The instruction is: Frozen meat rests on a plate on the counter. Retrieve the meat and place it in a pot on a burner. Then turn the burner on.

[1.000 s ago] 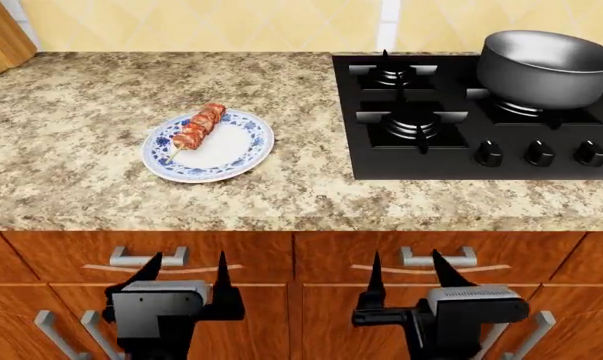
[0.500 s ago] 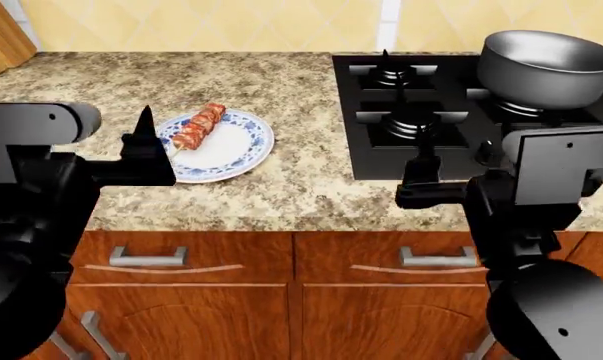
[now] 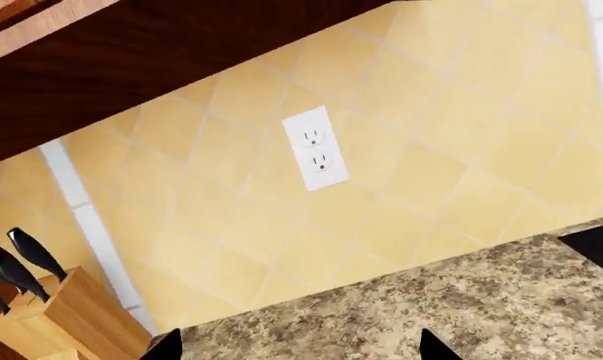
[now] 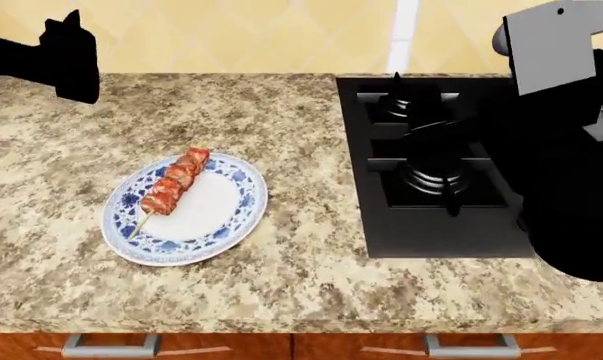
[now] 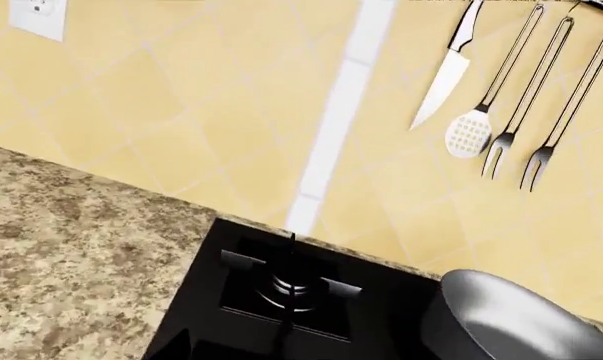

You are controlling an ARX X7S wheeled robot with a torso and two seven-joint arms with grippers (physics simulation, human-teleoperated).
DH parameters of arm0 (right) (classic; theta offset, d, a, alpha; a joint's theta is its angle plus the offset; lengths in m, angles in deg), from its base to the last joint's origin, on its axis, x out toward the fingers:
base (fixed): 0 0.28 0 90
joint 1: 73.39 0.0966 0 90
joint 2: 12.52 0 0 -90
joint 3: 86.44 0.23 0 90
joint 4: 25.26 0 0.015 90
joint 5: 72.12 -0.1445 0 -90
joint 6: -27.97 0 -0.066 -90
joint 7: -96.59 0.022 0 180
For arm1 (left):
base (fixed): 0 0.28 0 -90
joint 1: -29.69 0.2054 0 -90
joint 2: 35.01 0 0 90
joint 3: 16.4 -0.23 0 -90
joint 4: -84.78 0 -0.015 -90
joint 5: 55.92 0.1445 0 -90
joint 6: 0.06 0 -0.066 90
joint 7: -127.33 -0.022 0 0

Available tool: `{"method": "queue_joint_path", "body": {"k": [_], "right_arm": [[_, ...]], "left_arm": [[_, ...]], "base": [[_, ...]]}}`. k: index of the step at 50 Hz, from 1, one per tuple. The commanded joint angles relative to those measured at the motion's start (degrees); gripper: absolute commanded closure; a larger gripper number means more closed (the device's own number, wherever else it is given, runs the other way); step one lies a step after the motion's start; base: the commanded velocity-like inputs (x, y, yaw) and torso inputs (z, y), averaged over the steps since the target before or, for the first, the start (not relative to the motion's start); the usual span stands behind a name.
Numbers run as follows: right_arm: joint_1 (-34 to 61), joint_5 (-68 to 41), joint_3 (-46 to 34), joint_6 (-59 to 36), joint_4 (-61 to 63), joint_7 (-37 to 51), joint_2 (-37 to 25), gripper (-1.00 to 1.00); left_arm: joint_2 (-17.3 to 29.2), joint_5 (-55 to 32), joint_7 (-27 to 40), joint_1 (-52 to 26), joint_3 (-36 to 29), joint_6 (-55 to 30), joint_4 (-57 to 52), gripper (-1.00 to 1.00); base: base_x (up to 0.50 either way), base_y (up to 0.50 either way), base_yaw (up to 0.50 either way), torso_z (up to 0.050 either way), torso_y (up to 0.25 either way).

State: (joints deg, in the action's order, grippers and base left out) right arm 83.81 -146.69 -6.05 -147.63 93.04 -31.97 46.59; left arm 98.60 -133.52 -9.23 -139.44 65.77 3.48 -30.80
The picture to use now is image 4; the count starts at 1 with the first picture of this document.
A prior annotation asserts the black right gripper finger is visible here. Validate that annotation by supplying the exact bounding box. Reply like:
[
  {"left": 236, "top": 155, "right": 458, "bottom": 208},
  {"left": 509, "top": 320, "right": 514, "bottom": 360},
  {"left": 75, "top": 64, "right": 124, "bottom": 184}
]
[
  {"left": 402, "top": 120, "right": 483, "bottom": 168},
  {"left": 404, "top": 79, "right": 446, "bottom": 126}
]

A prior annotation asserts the black gas burner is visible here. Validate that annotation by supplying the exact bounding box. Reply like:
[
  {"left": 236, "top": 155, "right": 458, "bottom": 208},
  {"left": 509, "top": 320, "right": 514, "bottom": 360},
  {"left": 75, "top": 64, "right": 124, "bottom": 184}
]
[
  {"left": 378, "top": 93, "right": 413, "bottom": 120},
  {"left": 399, "top": 162, "right": 465, "bottom": 198}
]

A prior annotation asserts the red meat skewer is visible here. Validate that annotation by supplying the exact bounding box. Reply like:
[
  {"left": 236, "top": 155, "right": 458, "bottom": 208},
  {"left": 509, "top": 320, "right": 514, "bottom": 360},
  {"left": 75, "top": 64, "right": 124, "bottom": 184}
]
[{"left": 127, "top": 146, "right": 212, "bottom": 241}]

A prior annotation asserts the blue and white porcelain plate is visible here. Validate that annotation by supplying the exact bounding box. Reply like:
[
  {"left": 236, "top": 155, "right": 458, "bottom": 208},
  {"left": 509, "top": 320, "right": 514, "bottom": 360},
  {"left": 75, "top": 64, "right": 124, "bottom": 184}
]
[{"left": 101, "top": 150, "right": 269, "bottom": 268}]

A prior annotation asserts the black gas cooktop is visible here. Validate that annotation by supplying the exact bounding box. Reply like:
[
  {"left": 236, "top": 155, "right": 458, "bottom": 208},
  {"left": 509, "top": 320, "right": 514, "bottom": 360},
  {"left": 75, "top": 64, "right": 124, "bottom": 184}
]
[{"left": 335, "top": 71, "right": 537, "bottom": 260}]

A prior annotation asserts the brown wooden drawer front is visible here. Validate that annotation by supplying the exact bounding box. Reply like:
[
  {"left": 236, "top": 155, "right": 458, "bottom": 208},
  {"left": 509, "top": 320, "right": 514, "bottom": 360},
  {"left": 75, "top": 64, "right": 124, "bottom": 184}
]
[
  {"left": 0, "top": 331, "right": 293, "bottom": 360},
  {"left": 292, "top": 331, "right": 603, "bottom": 360}
]

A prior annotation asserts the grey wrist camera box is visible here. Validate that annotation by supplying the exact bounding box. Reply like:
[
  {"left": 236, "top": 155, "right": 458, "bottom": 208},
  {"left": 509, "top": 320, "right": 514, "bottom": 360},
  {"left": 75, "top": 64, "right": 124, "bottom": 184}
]
[{"left": 491, "top": 0, "right": 603, "bottom": 97}]

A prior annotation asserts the grey metal drawer handle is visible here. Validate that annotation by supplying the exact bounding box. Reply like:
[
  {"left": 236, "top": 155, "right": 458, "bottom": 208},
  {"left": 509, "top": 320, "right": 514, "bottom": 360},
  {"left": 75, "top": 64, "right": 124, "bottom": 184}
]
[
  {"left": 60, "top": 333, "right": 161, "bottom": 360},
  {"left": 423, "top": 333, "right": 521, "bottom": 360}
]

